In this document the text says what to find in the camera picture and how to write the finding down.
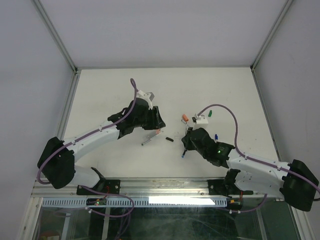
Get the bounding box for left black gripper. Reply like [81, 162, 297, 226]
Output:
[134, 106, 165, 131]

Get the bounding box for black pen cap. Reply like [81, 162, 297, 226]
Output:
[165, 137, 174, 142]

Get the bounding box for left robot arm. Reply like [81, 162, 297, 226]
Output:
[37, 97, 166, 195]

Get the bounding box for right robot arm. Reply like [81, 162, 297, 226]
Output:
[181, 128, 319, 212]

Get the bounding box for orange pen cap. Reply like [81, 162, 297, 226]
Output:
[182, 114, 189, 123]

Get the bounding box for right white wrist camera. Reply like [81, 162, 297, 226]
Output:
[192, 114, 209, 129]

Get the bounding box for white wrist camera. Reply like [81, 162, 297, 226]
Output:
[137, 90, 155, 110]
[192, 114, 209, 129]

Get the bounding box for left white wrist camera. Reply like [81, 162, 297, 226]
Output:
[137, 90, 155, 110]

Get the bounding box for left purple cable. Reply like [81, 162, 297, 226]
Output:
[36, 78, 138, 185]

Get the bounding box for purple cable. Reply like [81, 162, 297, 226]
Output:
[36, 78, 138, 185]
[197, 104, 320, 195]

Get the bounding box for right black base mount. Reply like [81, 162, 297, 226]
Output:
[207, 179, 233, 197]

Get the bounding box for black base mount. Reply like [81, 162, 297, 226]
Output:
[76, 178, 121, 196]
[207, 179, 233, 197]

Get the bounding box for white slotted cable duct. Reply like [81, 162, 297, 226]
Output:
[42, 196, 228, 208]

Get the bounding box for aluminium mounting rail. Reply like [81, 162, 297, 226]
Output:
[31, 177, 224, 198]

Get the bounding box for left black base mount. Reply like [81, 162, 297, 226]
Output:
[76, 178, 121, 196]

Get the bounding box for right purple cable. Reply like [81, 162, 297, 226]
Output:
[197, 104, 320, 195]

